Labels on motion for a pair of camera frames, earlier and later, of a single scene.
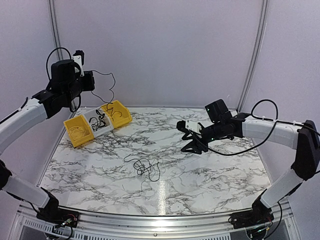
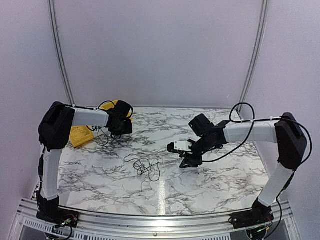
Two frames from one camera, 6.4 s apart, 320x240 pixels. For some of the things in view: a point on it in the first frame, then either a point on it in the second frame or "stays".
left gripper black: [89, 84] to [129, 129]
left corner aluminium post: [56, 37] stays
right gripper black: [196, 145] to [192, 162]
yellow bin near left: [78, 130] stays
